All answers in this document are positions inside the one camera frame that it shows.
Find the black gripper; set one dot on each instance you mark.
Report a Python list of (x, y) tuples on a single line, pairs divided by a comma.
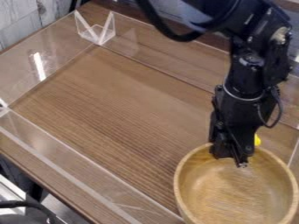
[(235, 120)]

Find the yellow lemon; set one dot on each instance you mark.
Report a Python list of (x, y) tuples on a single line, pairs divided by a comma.
[(258, 141)]

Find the brown wooden bowl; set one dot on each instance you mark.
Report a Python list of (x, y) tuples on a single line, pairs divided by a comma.
[(217, 193)]

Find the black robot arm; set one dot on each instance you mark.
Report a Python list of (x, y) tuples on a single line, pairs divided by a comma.
[(247, 98)]

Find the clear acrylic corner bracket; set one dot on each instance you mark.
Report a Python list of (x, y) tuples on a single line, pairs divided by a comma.
[(98, 34)]

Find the black table frame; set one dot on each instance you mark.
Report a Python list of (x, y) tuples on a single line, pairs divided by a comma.
[(43, 209)]

